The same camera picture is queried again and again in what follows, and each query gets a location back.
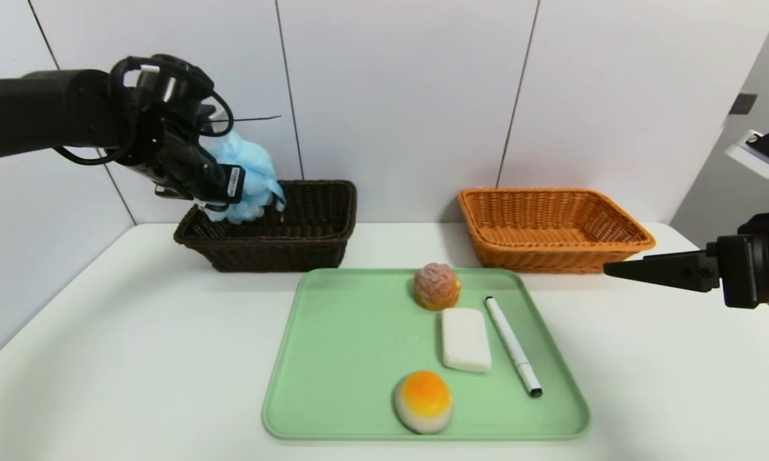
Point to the dark brown wicker basket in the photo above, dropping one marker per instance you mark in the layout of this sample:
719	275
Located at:
307	237

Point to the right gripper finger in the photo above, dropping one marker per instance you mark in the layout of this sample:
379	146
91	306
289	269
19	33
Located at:
672	269

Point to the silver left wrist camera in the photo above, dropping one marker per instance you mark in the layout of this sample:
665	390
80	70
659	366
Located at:
153	83

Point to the white soap bar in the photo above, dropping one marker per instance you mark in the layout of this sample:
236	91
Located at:
465	340

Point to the dark square wall fixture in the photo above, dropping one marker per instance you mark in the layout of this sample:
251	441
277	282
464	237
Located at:
742	104

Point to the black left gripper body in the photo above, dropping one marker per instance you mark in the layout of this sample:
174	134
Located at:
233	184

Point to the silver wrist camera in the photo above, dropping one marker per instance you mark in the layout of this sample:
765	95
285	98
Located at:
752	157
153	83

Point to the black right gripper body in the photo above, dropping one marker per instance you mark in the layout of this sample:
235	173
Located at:
734	271

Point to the white marker pen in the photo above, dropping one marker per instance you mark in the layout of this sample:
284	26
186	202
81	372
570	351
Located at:
513	347

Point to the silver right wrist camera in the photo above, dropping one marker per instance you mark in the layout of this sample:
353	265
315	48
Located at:
752	157

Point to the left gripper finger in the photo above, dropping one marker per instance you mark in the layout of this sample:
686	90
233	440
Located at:
280	203

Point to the brown cream puff bun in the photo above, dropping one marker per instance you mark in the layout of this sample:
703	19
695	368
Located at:
437	288

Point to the orange and white egg bun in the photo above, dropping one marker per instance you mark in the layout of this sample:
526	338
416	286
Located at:
422	402

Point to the light blue bath loofah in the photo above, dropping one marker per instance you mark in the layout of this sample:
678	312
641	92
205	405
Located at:
250	169

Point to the light green plastic tray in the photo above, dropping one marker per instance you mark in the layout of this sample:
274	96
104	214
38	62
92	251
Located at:
346	371

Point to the orange wicker basket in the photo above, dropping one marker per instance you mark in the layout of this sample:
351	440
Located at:
550	224

